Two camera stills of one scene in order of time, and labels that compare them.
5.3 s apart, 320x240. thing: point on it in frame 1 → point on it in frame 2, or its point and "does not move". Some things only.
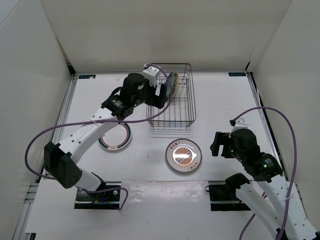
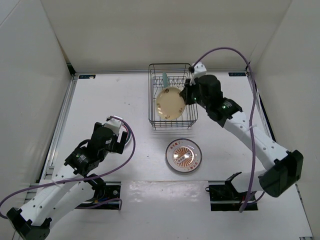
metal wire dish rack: [179, 110] does not move
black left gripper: [155, 100] → [122, 141]
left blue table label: [91, 76] does not move
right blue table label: [236, 74] does not move
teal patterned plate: [168, 88] → [165, 80]
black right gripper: [220, 139] → [186, 92]
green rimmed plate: [176, 83] → [170, 104]
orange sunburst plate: [183, 155] does not move
